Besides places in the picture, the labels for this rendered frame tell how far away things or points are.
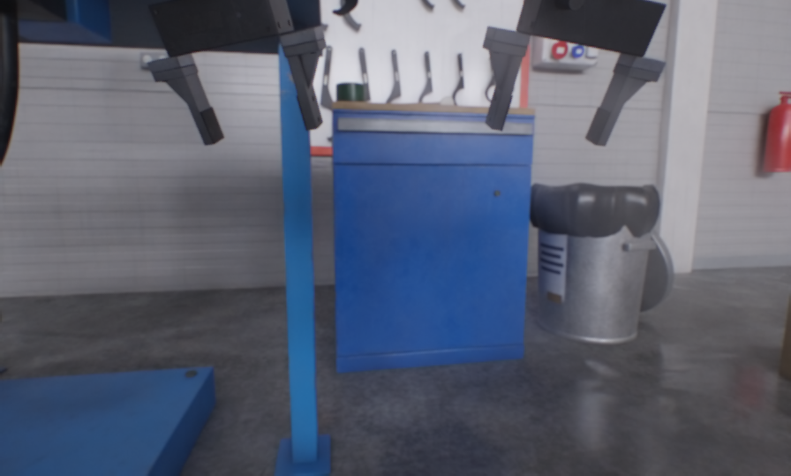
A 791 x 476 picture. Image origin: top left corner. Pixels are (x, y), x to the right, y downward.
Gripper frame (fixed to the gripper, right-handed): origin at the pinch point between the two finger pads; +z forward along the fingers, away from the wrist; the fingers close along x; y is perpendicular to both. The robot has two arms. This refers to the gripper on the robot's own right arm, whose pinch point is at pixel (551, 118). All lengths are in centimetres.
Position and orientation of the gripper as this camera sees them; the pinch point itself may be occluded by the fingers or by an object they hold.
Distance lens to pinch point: 51.4
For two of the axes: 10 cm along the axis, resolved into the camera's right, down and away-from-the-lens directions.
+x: 9.8, 1.0, 1.6
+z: -1.7, 8.5, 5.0
